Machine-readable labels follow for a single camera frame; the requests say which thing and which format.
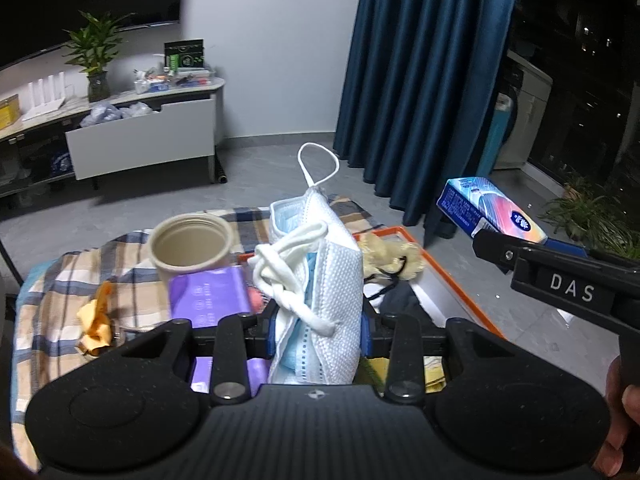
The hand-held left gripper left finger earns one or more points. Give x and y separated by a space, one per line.
269 341

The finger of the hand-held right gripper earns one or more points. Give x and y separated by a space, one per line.
567 247
500 250

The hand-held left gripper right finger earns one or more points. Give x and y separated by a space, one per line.
365 336

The blue face mask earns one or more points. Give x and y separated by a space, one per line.
295 355

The blue tissue box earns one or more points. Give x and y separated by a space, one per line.
487 207

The white face mask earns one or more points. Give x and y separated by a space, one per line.
335 280

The orange rimmed tray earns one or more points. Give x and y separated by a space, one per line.
450 300

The person's right hand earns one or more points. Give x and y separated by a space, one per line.
622 420

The balcony green plant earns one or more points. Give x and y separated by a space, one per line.
595 220

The black cloth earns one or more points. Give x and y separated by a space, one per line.
400 302

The purple packet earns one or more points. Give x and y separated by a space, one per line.
210 295

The beige fuzzy scrunchie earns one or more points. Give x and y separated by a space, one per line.
385 255

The beige cup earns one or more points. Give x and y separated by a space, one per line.
187 250

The black rolled mat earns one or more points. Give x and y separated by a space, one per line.
221 170

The dark blue curtain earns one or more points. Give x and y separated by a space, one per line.
425 70

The plaid blanket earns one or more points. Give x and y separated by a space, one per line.
55 305

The white drawer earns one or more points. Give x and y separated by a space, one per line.
140 137

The clear plastic bag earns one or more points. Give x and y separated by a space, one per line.
135 109
100 114

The blue bag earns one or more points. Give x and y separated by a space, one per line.
62 164

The tray of small items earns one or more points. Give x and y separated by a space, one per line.
172 80

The black green box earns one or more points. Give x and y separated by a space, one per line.
185 55

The grey television cabinet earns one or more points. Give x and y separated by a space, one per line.
30 132

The potted green plant dark vase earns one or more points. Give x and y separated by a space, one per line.
97 60

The white router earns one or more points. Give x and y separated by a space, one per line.
45 97

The yellow box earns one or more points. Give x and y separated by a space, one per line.
9 112

